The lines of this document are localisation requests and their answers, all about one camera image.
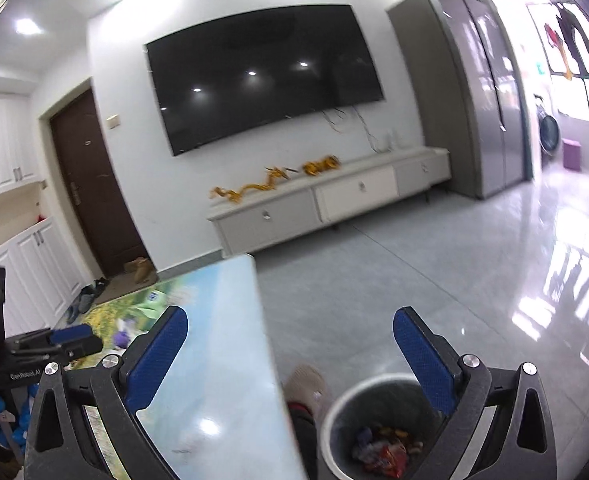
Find white round trash bin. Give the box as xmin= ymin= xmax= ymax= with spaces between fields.
xmin=319 ymin=372 xmax=450 ymax=480

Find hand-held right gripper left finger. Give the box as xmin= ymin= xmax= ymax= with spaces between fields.
xmin=24 ymin=305 xmax=190 ymax=480

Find tan boots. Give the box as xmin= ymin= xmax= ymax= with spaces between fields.
xmin=123 ymin=257 xmax=156 ymax=284

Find grey tall refrigerator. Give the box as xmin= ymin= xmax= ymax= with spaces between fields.
xmin=387 ymin=0 xmax=531 ymax=200

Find pile of colourful wrappers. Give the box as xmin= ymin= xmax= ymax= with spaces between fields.
xmin=352 ymin=425 xmax=425 ymax=479

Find beige slipper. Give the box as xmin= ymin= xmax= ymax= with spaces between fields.
xmin=282 ymin=365 xmax=328 ymax=419

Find landscape print table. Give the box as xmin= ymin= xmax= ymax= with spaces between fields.
xmin=77 ymin=254 xmax=308 ymax=480

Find purple stool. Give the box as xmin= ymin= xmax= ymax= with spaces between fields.
xmin=562 ymin=137 xmax=582 ymax=170

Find golden tiger figurine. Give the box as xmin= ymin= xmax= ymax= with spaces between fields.
xmin=302 ymin=156 xmax=341 ymax=177

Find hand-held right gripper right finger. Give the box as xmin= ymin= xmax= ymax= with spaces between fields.
xmin=393 ymin=306 xmax=558 ymax=480

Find hanging red yellow garment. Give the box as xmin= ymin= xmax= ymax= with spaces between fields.
xmin=545 ymin=22 xmax=575 ymax=80

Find grey washing machine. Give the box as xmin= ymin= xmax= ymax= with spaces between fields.
xmin=535 ymin=95 xmax=561 ymax=156

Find long golden dragon figurine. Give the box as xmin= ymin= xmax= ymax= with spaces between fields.
xmin=211 ymin=181 xmax=268 ymax=205

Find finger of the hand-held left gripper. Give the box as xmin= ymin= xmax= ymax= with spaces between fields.
xmin=5 ymin=324 xmax=94 ymax=348
xmin=12 ymin=337 xmax=103 ymax=364

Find white grey television cabinet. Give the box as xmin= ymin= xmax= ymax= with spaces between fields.
xmin=206 ymin=146 xmax=449 ymax=257

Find thin television cable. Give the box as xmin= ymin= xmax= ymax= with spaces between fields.
xmin=322 ymin=105 xmax=390 ymax=154

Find small golden dragon figurine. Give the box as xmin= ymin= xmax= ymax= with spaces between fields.
xmin=262 ymin=165 xmax=298 ymax=192

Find blue white plastic bag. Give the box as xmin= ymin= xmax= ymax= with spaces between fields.
xmin=0 ymin=389 xmax=33 ymax=457

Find grey slippers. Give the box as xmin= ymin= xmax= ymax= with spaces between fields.
xmin=66 ymin=292 xmax=96 ymax=325

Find white wall cabinets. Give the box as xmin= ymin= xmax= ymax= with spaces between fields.
xmin=0 ymin=215 xmax=88 ymax=342

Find dark brown entrance door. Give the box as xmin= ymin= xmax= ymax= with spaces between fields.
xmin=49 ymin=87 xmax=150 ymax=276

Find large black wall television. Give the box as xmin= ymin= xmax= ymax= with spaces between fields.
xmin=146 ymin=4 xmax=386 ymax=157

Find brown doormat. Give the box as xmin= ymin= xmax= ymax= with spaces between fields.
xmin=92 ymin=275 xmax=146 ymax=306

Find hanging dark pants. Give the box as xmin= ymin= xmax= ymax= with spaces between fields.
xmin=557 ymin=4 xmax=589 ymax=79

